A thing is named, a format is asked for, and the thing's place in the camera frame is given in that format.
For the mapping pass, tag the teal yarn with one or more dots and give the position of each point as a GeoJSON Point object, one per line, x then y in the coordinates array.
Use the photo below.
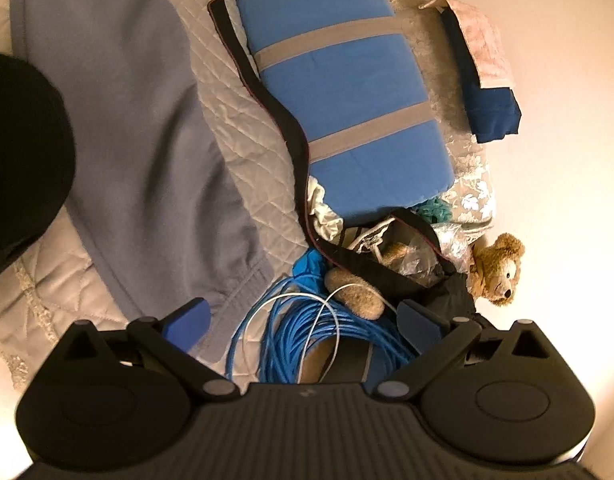
{"type": "Point", "coordinates": [437, 210]}

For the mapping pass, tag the beige lace cloth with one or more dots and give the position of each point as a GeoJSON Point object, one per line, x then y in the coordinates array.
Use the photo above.
{"type": "Point", "coordinates": [447, 90]}

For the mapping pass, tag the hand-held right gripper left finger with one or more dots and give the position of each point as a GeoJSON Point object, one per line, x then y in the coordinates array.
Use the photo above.
{"type": "Point", "coordinates": [187, 325]}

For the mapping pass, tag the clear plastic bag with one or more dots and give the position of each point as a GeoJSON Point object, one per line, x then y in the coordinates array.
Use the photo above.
{"type": "Point", "coordinates": [419, 257]}

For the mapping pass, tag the brown plush toy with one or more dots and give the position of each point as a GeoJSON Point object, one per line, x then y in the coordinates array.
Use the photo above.
{"type": "Point", "coordinates": [357, 295]}

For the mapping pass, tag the cream quilted bedspread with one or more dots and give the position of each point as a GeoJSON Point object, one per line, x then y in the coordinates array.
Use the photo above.
{"type": "Point", "coordinates": [237, 135]}

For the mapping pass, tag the white cloth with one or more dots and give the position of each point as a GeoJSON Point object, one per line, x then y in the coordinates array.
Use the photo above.
{"type": "Point", "coordinates": [324, 220]}

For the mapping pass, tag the bright blue cloth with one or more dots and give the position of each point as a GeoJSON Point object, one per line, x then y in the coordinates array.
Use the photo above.
{"type": "Point", "coordinates": [309, 265]}

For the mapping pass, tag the navy blue cloth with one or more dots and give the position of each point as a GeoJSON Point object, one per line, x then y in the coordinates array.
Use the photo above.
{"type": "Point", "coordinates": [492, 115]}

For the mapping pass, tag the grey sweatpants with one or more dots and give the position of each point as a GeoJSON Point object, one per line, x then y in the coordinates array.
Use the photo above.
{"type": "Point", "coordinates": [137, 135]}

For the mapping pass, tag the black bag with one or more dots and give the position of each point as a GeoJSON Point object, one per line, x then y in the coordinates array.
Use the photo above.
{"type": "Point", "coordinates": [447, 290]}

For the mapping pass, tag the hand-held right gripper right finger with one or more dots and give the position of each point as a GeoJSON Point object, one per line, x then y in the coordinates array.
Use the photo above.
{"type": "Point", "coordinates": [419, 327]}

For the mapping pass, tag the blue pillow with grey stripes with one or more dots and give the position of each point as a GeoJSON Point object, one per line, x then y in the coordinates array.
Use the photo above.
{"type": "Point", "coordinates": [347, 100]}

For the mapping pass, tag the person's black clothing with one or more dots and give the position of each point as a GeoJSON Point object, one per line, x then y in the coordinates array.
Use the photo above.
{"type": "Point", "coordinates": [22, 160]}

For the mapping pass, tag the pink floral cloth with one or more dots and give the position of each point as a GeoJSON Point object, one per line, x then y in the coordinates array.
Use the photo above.
{"type": "Point", "coordinates": [482, 45]}

